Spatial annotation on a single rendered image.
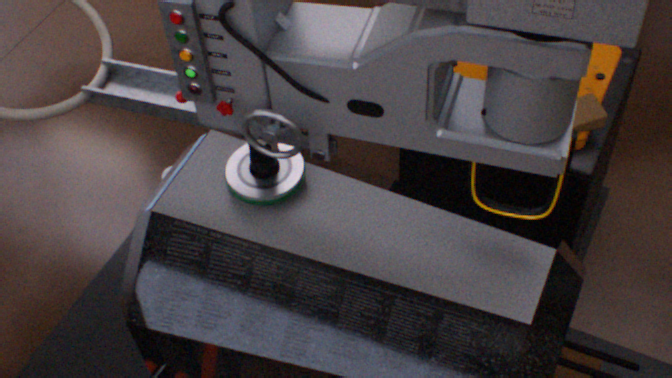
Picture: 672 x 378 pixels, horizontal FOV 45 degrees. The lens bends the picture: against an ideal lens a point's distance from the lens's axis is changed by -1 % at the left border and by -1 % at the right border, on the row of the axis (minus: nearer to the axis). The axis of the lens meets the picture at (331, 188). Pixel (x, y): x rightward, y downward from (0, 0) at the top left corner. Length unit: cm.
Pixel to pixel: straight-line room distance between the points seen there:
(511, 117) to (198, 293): 99
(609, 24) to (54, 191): 256
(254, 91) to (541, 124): 63
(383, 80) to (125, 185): 193
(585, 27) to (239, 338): 122
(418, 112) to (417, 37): 20
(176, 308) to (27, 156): 163
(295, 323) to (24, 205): 170
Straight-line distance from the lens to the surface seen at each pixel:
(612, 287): 309
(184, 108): 208
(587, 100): 248
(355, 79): 173
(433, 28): 160
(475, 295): 203
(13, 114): 217
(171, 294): 227
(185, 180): 231
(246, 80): 183
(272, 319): 216
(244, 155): 226
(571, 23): 150
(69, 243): 334
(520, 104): 168
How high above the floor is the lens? 250
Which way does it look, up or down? 50 degrees down
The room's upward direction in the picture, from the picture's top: 5 degrees counter-clockwise
